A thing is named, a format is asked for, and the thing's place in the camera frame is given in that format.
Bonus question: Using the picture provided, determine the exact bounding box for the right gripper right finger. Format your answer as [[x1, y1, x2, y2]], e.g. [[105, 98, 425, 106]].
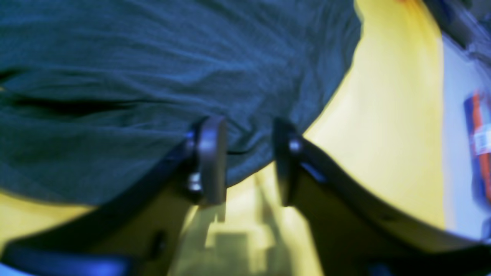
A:
[[272, 118, 490, 276]]

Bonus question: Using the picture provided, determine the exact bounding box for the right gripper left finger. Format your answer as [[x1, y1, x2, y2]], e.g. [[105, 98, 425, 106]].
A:
[[1, 117, 227, 276]]

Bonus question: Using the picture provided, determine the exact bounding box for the dark green long-sleeve shirt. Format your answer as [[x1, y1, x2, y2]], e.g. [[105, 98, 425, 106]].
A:
[[0, 0, 361, 205]]

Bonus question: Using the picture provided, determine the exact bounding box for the yellow table cloth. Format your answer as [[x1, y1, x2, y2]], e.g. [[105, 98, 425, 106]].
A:
[[1, 0, 445, 276]]

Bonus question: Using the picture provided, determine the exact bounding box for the orange blue tool case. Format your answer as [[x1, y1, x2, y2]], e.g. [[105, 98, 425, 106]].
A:
[[463, 90, 491, 205]]

